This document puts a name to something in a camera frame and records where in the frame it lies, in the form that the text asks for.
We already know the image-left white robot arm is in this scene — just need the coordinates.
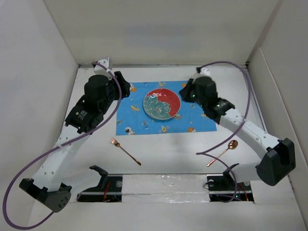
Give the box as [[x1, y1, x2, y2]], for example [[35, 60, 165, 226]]
[[19, 71, 130, 213]]

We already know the image-right white robot arm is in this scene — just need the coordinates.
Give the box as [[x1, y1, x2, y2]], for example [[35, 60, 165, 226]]
[[180, 76, 296, 190]]

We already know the image-right white wrist camera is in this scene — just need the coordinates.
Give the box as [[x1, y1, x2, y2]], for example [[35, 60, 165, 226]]
[[192, 67, 212, 79]]

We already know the image-left black arm base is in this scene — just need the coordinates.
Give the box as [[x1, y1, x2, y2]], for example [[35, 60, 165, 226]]
[[77, 165, 123, 203]]

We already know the red and teal plate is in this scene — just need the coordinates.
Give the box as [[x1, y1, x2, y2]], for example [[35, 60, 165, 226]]
[[143, 88, 181, 120]]

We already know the rose gold spoon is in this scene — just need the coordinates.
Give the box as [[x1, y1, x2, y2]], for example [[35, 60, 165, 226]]
[[206, 140, 239, 167]]

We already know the image-left white wrist camera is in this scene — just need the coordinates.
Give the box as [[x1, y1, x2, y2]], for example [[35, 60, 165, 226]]
[[92, 57, 113, 76]]

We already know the image-right purple cable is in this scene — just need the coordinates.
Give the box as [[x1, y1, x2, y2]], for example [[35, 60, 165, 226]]
[[196, 60, 252, 202]]

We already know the rose gold fork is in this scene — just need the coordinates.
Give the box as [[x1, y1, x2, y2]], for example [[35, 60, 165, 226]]
[[110, 138, 141, 166]]

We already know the blue astronaut print placemat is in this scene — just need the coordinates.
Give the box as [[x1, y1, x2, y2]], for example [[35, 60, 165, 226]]
[[116, 81, 217, 135]]

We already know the image-right black arm base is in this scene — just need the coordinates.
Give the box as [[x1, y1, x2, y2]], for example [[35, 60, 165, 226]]
[[203, 171, 255, 203]]

